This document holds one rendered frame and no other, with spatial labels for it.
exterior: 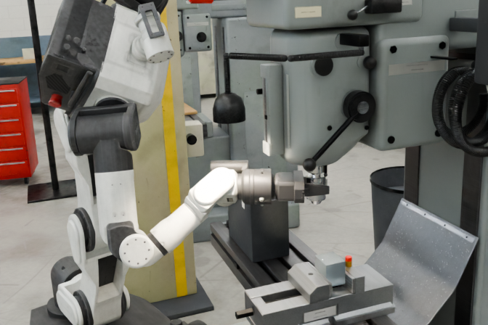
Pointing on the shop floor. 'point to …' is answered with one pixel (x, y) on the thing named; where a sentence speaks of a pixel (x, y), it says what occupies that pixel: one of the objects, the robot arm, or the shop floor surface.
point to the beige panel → (162, 175)
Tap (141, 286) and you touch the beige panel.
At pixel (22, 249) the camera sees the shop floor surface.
